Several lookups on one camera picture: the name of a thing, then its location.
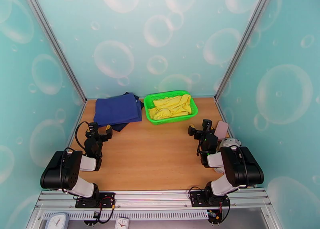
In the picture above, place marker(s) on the yellow trousers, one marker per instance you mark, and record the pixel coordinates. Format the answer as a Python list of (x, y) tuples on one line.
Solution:
[(170, 108)]

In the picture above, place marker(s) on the green plastic mesh basket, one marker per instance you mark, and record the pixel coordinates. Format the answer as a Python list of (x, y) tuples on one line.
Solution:
[(150, 103)]

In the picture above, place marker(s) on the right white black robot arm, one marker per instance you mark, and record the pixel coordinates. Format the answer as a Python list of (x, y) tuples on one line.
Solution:
[(240, 165)]

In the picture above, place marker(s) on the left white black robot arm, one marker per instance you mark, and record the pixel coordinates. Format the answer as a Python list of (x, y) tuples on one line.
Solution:
[(62, 169)]

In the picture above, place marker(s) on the navy folded trousers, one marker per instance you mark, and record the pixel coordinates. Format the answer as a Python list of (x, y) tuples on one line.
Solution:
[(120, 127)]

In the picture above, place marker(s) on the royal blue folded trousers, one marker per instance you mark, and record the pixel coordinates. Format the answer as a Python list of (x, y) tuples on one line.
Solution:
[(116, 109)]

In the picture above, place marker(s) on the pink rounded case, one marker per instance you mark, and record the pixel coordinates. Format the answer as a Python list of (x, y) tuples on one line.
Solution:
[(221, 130)]

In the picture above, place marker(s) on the white grey plush toy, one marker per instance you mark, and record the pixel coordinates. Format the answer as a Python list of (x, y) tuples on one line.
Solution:
[(228, 142)]

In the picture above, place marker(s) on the white alarm clock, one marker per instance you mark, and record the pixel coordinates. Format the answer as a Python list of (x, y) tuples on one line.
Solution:
[(122, 223)]

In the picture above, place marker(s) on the blue alarm clock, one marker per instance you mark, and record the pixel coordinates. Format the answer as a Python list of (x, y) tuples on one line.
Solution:
[(58, 220)]

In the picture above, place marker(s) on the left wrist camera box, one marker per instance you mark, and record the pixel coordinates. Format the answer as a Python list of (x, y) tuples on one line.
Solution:
[(93, 126)]

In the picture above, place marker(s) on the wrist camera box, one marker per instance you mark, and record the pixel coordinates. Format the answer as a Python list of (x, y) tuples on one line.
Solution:
[(207, 125), (93, 126)]

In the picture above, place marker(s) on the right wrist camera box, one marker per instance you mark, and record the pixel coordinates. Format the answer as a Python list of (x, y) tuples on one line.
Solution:
[(207, 125)]

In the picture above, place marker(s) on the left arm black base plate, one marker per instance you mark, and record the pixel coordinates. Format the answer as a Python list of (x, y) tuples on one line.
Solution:
[(107, 200)]

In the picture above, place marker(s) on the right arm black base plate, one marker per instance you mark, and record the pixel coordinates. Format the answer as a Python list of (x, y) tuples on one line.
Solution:
[(197, 198)]

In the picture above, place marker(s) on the aluminium mounting rail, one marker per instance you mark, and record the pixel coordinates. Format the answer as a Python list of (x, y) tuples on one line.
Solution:
[(150, 198)]

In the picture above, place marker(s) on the aluminium corner post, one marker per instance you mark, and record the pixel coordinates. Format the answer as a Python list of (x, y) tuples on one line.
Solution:
[(50, 35), (247, 35)]

